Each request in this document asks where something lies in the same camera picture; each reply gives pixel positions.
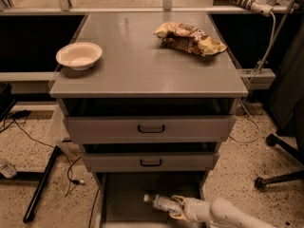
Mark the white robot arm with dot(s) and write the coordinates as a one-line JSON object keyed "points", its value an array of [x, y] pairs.
{"points": [[218, 212]]}

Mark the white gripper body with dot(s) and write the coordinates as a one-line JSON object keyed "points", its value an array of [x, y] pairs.
{"points": [[194, 209]]}

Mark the grey middle drawer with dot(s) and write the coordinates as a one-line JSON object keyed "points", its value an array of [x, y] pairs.
{"points": [[150, 162]]}

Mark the white paper bowl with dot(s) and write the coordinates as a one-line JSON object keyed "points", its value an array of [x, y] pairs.
{"points": [[79, 56]]}

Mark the white power strip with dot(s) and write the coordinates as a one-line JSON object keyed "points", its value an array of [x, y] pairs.
{"points": [[258, 6]]}

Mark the black box at left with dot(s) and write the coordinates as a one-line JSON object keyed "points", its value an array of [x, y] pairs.
{"points": [[7, 101]]}

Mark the grey top drawer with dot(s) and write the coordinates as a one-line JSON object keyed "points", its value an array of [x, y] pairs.
{"points": [[193, 129]]}

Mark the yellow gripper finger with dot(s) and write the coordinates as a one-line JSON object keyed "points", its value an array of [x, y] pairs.
{"points": [[178, 217], [180, 199]]}

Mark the grey drawer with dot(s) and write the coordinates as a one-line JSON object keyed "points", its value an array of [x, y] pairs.
{"points": [[150, 162], [193, 129], [122, 204]]}

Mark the grey bottom drawer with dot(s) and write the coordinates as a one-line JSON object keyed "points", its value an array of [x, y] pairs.
{"points": [[122, 204]]}

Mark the clear bottle on floor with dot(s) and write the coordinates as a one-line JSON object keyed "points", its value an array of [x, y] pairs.
{"points": [[7, 169]]}

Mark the black floor stand leg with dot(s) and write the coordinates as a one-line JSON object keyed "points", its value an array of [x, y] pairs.
{"points": [[39, 178]]}

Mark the crumpled chip bag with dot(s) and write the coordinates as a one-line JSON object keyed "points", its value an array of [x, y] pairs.
{"points": [[188, 39]]}

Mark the blue plastic water bottle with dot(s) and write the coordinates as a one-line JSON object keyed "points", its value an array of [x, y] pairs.
{"points": [[164, 204]]}

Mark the grey drawer cabinet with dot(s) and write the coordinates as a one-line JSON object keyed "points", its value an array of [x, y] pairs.
{"points": [[138, 77]]}

